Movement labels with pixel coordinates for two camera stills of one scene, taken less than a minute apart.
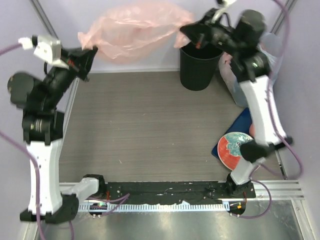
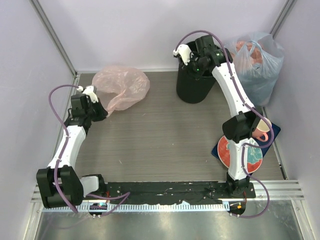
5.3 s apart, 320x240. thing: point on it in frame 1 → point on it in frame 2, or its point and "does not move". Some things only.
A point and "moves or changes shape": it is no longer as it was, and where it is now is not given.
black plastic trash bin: [198, 66] moves or changes shape
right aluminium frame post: [288, 5] does not move
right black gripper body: [214, 36] → [195, 67]
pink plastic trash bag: [126, 30] → [131, 85]
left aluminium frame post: [43, 18] does not move
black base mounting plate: [172, 192] does not move
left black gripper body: [74, 62] → [94, 111]
